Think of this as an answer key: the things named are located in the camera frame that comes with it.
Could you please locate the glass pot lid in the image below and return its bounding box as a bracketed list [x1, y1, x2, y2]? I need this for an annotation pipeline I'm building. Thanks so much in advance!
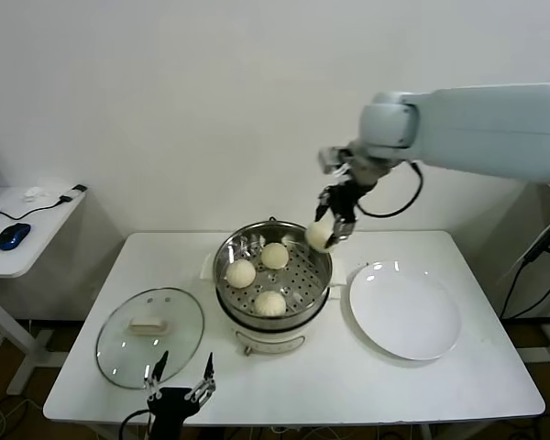
[94, 287, 206, 391]

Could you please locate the blue computer mouse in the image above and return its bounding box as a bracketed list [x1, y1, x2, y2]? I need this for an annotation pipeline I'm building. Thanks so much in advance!
[0, 223, 32, 252]

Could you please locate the stainless steel steamer basket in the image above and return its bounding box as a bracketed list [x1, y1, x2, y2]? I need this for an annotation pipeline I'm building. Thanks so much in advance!
[199, 221, 347, 325]

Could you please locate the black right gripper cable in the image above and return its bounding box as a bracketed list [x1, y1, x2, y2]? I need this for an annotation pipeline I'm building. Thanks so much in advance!
[356, 159, 425, 219]

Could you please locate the black adapter with cable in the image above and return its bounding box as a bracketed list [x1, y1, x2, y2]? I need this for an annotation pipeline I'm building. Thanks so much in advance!
[500, 231, 550, 321]

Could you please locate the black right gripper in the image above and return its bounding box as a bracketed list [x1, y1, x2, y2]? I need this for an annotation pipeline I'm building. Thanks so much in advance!
[314, 181, 366, 251]

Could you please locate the white steamed baozi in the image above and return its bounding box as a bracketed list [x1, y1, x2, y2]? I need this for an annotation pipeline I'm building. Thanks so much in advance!
[304, 221, 338, 253]
[259, 241, 289, 270]
[253, 290, 287, 318]
[225, 258, 258, 289]

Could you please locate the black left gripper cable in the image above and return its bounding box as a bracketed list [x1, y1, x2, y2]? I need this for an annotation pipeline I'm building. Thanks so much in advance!
[121, 409, 156, 440]

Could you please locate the white hanging cable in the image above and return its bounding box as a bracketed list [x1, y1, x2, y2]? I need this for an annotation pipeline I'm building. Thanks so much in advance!
[494, 211, 550, 286]

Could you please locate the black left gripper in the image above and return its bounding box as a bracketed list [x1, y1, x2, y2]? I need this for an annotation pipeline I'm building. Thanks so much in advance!
[141, 350, 219, 440]

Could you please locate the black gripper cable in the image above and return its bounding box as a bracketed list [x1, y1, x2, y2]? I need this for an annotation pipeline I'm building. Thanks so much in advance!
[356, 159, 425, 219]
[121, 409, 156, 440]

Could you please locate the white electric cooker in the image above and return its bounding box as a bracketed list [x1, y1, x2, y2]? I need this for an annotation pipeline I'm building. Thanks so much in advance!
[214, 274, 347, 358]

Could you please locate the thin black desk cable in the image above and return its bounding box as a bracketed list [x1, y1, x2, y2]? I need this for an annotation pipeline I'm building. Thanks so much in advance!
[0, 196, 65, 222]

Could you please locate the white floor cable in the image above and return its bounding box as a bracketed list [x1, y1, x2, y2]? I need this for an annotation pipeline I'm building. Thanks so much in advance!
[0, 397, 31, 439]

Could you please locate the white round plate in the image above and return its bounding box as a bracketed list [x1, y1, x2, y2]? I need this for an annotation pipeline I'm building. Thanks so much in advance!
[347, 259, 463, 362]

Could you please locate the white side desk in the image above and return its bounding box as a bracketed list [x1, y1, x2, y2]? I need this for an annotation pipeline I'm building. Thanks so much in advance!
[0, 185, 89, 395]

